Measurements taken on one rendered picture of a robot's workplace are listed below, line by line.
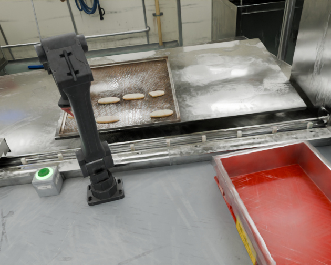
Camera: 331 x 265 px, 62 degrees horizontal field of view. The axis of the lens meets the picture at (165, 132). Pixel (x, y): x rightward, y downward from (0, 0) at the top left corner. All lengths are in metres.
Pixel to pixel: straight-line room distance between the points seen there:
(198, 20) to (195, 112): 3.35
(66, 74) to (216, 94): 0.80
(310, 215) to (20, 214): 0.90
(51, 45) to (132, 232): 0.55
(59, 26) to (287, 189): 4.34
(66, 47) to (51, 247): 0.56
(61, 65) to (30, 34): 4.39
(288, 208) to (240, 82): 0.66
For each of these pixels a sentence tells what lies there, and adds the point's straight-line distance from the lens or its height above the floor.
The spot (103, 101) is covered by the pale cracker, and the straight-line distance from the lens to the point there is 1.29.
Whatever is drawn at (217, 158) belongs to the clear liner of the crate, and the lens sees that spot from 0.90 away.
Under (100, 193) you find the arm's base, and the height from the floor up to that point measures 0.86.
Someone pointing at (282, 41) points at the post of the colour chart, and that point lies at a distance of 1.85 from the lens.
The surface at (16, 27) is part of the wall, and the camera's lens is 5.06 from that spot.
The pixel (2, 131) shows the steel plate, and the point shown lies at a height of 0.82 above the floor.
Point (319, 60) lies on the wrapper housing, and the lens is 1.23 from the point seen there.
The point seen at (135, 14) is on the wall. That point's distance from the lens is 4.66.
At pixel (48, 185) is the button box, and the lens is 1.02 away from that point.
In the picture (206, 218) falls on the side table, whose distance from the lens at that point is 0.87.
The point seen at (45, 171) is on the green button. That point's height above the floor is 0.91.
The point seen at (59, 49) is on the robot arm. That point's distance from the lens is 0.66.
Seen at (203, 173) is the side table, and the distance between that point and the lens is 1.00.
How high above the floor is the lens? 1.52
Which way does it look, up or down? 36 degrees down
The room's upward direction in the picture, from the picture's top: 6 degrees counter-clockwise
